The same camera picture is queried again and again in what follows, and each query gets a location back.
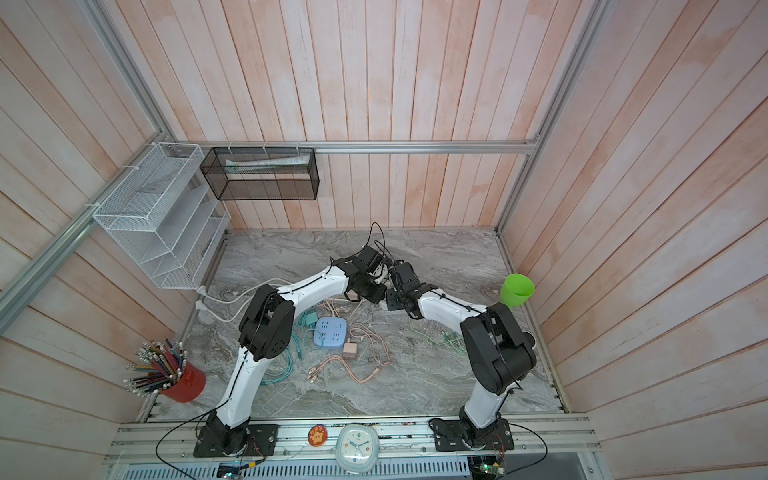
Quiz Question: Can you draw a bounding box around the light green cable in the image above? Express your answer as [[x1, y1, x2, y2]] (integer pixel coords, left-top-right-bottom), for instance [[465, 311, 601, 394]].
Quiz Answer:
[[410, 320, 469, 356]]

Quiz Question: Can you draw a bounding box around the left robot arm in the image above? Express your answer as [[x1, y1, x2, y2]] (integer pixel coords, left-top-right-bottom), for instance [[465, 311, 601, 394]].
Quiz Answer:
[[200, 246, 386, 456]]

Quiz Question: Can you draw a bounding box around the white power cord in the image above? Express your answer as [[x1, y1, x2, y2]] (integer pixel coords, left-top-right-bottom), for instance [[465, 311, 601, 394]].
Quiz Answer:
[[195, 277, 295, 324]]

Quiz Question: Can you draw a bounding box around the black mesh basket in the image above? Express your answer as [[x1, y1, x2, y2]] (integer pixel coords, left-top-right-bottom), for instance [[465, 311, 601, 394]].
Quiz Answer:
[[200, 146, 320, 201]]

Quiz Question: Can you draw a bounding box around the pink usb charger plug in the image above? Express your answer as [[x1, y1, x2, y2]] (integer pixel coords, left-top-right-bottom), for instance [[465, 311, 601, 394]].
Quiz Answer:
[[341, 341, 359, 360]]

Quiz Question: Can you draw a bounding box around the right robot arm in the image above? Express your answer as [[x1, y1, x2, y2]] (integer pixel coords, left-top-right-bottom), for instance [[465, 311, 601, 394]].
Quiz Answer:
[[387, 260, 538, 451]]

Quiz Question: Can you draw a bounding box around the green plastic goblet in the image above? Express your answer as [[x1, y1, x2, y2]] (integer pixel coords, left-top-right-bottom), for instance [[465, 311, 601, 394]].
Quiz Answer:
[[500, 273, 536, 308]]

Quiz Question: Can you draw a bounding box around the red pencil cup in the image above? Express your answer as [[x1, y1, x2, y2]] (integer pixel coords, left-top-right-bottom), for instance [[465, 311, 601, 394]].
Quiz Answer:
[[123, 339, 207, 404]]

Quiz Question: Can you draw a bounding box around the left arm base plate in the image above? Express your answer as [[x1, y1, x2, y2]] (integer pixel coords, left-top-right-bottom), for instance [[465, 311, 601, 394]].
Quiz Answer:
[[193, 424, 279, 458]]

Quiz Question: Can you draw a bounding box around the white alarm clock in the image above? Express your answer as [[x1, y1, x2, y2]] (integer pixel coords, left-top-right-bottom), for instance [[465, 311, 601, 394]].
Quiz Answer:
[[335, 424, 380, 474]]

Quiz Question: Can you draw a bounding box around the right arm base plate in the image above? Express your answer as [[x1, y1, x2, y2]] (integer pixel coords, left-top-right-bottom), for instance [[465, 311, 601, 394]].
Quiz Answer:
[[428, 418, 514, 452]]

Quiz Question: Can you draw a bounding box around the red round sticker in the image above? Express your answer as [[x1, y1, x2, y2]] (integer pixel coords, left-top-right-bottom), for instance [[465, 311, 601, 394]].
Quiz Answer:
[[307, 424, 328, 448]]

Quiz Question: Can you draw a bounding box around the white wire mesh shelf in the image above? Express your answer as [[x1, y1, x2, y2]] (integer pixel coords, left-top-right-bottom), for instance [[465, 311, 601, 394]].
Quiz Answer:
[[94, 143, 230, 290]]

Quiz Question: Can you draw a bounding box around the blue power strip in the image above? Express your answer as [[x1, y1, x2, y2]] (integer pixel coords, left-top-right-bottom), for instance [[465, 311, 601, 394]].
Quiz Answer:
[[313, 317, 347, 349]]

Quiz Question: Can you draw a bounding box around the teal charging cable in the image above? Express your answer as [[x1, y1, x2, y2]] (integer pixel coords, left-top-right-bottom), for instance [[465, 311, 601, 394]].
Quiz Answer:
[[260, 311, 319, 387]]

